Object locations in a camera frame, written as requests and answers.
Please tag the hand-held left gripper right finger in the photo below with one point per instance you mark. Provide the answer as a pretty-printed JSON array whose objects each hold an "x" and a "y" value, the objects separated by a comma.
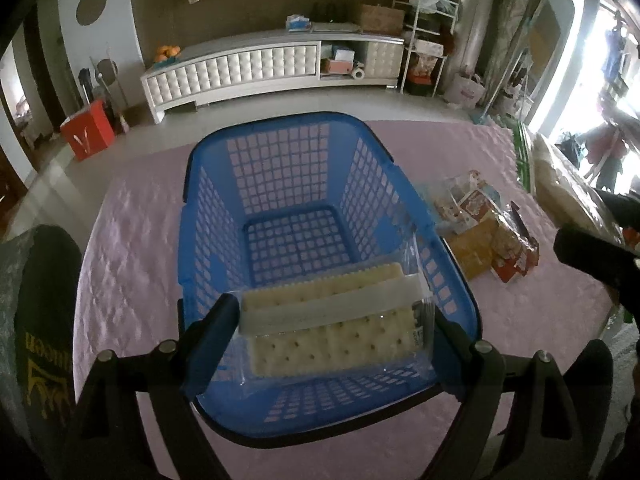
[{"x": 457, "y": 360}]

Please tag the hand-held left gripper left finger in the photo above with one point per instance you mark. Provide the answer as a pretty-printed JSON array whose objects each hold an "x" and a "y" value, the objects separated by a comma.
[{"x": 212, "y": 340}]

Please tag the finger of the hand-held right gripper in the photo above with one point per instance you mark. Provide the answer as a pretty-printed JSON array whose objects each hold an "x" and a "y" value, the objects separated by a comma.
[
  {"x": 585, "y": 250},
  {"x": 622, "y": 207}
]

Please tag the red and white snack packet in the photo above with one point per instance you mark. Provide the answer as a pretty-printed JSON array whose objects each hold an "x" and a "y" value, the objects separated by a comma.
[{"x": 515, "y": 260}]

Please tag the dark blue snack packet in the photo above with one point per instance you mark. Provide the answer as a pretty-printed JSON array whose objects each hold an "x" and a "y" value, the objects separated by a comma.
[{"x": 515, "y": 220}]

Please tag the yellow cracker packet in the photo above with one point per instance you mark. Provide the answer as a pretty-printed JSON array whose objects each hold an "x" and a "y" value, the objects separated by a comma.
[{"x": 472, "y": 255}]

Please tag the clear cracker packet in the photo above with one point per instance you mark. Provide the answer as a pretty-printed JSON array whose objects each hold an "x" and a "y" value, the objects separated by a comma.
[{"x": 325, "y": 340}]

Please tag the red-edged clear snack packet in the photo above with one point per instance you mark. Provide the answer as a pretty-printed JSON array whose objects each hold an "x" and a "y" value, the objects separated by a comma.
[{"x": 470, "y": 205}]

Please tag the blue plastic basket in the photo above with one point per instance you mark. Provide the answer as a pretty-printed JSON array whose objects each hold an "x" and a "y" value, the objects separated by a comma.
[{"x": 300, "y": 121}]

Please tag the plastic-wrapped quilt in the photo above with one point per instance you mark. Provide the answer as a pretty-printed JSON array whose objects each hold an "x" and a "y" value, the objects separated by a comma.
[{"x": 565, "y": 185}]

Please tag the green striped folded cloth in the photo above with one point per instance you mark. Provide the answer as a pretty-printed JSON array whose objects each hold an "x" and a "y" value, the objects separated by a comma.
[{"x": 522, "y": 155}]

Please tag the hanging clothes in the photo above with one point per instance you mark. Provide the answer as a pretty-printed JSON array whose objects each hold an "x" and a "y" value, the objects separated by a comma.
[{"x": 612, "y": 55}]

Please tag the dark green printed bag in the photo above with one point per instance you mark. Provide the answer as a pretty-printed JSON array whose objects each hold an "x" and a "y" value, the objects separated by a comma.
[{"x": 40, "y": 310}]

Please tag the standing mirror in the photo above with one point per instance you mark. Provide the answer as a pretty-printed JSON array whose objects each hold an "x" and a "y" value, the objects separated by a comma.
[{"x": 545, "y": 35}]

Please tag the white shopping bag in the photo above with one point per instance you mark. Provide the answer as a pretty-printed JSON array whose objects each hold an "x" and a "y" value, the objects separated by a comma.
[{"x": 466, "y": 89}]

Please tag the red box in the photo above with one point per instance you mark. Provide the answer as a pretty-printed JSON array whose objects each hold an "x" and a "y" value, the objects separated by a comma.
[{"x": 87, "y": 132}]

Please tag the white shelf rack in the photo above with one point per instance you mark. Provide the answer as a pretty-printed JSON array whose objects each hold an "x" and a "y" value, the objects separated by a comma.
[{"x": 425, "y": 45}]

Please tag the white tufted TV cabinet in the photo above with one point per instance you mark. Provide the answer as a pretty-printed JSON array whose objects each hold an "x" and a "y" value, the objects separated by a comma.
[{"x": 240, "y": 67}]

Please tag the paper roll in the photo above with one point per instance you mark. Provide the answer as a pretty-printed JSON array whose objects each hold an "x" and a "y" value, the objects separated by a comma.
[{"x": 357, "y": 74}]

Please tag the pile of oranges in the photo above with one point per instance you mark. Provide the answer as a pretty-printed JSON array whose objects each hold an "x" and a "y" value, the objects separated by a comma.
[{"x": 167, "y": 53}]

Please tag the standing fan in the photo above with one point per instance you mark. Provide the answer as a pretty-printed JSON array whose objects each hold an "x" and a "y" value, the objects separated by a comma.
[{"x": 106, "y": 68}]

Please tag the pink box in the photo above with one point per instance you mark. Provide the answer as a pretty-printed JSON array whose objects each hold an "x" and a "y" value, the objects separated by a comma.
[{"x": 340, "y": 66}]

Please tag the brown cardboard box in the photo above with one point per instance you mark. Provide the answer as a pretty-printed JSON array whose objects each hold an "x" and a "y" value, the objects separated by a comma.
[{"x": 381, "y": 20}]

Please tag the blue tissue box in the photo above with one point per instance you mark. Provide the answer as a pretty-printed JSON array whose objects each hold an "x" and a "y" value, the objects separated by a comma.
[{"x": 299, "y": 22}]

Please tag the round wall decor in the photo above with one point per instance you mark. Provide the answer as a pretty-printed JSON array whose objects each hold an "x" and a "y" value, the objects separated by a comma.
[{"x": 91, "y": 6}]

